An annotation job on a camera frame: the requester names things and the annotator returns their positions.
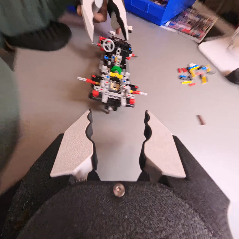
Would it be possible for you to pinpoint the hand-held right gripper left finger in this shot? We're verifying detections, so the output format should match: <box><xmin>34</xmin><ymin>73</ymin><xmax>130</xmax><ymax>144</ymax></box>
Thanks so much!
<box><xmin>50</xmin><ymin>109</ymin><xmax>98</xmax><ymax>181</ymax></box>

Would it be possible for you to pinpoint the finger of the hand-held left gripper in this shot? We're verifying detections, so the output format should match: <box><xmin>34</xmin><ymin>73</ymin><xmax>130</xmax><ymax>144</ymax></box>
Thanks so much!
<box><xmin>108</xmin><ymin>0</ymin><xmax>129</xmax><ymax>41</ymax></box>
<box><xmin>81</xmin><ymin>0</ymin><xmax>95</xmax><ymax>43</ymax></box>

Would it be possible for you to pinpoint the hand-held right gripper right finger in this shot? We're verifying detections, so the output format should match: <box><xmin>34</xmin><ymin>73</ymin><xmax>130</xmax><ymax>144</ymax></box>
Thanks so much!
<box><xmin>139</xmin><ymin>110</ymin><xmax>186</xmax><ymax>183</ymax></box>

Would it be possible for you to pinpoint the lego car chassis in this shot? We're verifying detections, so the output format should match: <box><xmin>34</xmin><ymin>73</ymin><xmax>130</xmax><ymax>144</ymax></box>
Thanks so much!
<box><xmin>77</xmin><ymin>35</ymin><xmax>148</xmax><ymax>114</ymax></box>

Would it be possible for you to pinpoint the person's left forearm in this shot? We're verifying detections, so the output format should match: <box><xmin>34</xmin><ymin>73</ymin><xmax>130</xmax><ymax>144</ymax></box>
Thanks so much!
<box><xmin>0</xmin><ymin>0</ymin><xmax>81</xmax><ymax>37</ymax></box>

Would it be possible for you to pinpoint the lego instruction booklet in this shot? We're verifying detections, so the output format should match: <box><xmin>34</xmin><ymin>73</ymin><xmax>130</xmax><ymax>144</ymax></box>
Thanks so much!
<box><xmin>164</xmin><ymin>8</ymin><xmax>218</xmax><ymax>43</ymax></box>

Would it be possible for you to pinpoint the pile of small lego pins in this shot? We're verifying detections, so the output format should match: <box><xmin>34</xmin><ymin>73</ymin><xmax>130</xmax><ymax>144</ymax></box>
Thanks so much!
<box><xmin>177</xmin><ymin>63</ymin><xmax>215</xmax><ymax>87</ymax></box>

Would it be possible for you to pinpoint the black rubber lego tyre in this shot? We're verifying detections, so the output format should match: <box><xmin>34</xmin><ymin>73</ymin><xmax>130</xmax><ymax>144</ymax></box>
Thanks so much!
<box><xmin>225</xmin><ymin>68</ymin><xmax>239</xmax><ymax>84</ymax></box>

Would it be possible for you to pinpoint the person's left hand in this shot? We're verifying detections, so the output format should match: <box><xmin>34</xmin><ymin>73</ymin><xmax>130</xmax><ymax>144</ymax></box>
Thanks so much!
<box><xmin>93</xmin><ymin>1</ymin><xmax>109</xmax><ymax>23</ymax></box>

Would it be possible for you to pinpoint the large blue storage bin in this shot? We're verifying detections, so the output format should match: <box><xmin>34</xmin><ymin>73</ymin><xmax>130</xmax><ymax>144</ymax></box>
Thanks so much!
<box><xmin>124</xmin><ymin>0</ymin><xmax>196</xmax><ymax>26</ymax></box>

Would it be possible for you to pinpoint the black wrist rest cushion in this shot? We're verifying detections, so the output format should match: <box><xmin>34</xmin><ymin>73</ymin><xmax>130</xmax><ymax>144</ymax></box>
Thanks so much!
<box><xmin>7</xmin><ymin>21</ymin><xmax>72</xmax><ymax>52</ymax></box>

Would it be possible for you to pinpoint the person's green sweatshirt torso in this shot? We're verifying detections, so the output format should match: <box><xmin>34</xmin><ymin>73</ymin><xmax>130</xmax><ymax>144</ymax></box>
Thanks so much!
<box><xmin>0</xmin><ymin>56</ymin><xmax>21</xmax><ymax>169</ymax></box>

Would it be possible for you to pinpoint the white stand base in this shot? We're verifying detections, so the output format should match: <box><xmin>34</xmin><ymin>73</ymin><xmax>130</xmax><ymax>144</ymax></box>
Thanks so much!
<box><xmin>198</xmin><ymin>36</ymin><xmax>239</xmax><ymax>75</ymax></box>

